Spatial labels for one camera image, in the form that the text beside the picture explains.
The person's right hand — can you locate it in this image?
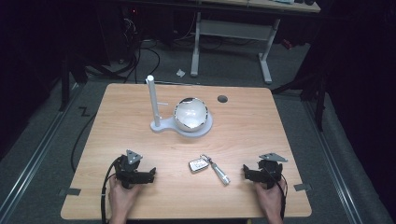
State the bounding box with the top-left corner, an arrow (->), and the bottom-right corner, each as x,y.
253,178 -> 287,217

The bundle of black cables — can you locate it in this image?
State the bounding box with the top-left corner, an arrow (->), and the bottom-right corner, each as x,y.
87,12 -> 162,84

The grey tape piece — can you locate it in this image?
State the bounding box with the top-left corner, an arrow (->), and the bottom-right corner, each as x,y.
293,183 -> 313,192
58,188 -> 82,197

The white frame desk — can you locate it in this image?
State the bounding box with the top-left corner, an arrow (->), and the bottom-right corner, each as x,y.
190,0 -> 322,85

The black floor cable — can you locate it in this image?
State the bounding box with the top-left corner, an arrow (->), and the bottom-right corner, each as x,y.
70,112 -> 98,174

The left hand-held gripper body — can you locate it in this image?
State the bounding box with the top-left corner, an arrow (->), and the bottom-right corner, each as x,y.
113,149 -> 148,189

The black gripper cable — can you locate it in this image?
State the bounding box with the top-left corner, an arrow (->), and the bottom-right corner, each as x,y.
100,156 -> 123,224
264,169 -> 289,220

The white stand with post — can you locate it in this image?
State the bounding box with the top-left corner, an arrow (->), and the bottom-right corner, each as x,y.
145,75 -> 214,139

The silver car key fob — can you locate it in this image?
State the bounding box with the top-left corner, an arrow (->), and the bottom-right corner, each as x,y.
188,157 -> 210,175

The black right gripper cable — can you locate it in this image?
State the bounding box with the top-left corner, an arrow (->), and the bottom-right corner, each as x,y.
264,169 -> 289,220

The dark equipment cabinet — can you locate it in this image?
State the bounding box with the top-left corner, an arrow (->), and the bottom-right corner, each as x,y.
98,4 -> 142,64

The black metal stand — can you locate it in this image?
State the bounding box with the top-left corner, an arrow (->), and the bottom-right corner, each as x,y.
58,54 -> 90,113
270,46 -> 331,133

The white bowl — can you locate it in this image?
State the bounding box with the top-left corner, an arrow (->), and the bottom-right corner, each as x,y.
173,97 -> 209,133

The person's left hand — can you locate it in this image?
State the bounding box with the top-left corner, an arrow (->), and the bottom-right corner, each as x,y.
107,175 -> 142,217

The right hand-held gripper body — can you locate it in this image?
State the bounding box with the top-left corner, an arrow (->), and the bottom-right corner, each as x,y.
255,152 -> 289,189

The silver cylinder keychain pendant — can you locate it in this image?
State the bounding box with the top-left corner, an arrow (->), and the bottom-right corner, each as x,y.
200,154 -> 232,187

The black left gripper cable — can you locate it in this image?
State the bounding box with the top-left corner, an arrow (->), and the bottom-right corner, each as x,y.
100,156 -> 123,224

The metal floor rail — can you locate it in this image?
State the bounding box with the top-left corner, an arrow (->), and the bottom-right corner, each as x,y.
303,99 -> 365,224
0,81 -> 85,224

